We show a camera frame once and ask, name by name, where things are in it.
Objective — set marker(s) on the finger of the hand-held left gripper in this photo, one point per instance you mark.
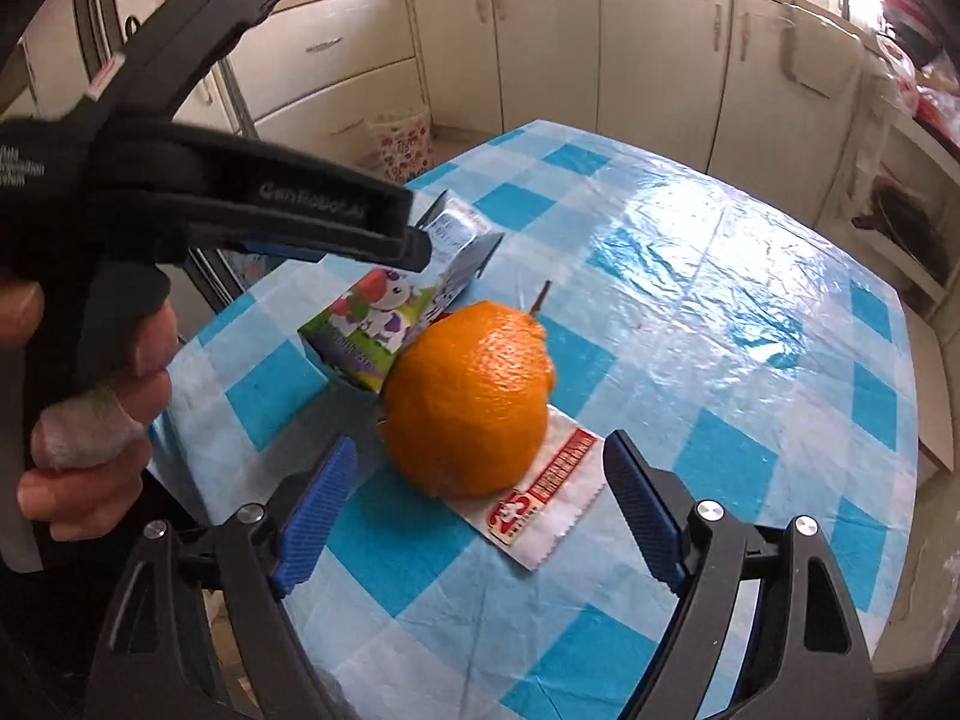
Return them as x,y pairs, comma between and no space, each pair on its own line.
300,202
180,22

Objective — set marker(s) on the grey door frame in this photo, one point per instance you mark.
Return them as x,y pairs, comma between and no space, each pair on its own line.
97,19

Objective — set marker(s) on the white red-label snack wrapper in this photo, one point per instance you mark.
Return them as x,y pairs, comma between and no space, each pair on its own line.
547,502

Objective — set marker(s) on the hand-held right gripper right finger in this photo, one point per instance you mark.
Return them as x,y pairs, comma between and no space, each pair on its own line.
645,517

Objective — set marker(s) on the orange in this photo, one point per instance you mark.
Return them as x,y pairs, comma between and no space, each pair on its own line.
469,405

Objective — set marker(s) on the printed milk carton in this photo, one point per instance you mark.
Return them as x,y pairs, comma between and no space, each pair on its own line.
360,315

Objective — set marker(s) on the person's left hand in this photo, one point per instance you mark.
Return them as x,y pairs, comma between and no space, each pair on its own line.
90,427

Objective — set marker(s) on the white trolley shelf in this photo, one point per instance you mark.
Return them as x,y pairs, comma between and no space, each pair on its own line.
900,157

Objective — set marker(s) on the small brown stick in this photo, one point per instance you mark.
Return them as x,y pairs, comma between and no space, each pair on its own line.
541,298

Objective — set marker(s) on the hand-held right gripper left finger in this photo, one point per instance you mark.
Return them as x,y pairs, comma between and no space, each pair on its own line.
315,517

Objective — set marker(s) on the plastic bags on counter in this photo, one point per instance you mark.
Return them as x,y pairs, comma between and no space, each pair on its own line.
926,60

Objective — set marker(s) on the blue checkered tablecloth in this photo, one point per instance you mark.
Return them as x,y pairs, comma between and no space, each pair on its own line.
712,277

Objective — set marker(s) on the floral trash basket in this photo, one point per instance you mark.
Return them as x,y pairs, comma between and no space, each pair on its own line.
401,146

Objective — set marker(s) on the black pan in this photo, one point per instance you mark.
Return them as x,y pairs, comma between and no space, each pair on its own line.
911,229

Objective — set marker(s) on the white stool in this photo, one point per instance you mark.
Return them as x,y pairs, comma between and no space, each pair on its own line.
934,390

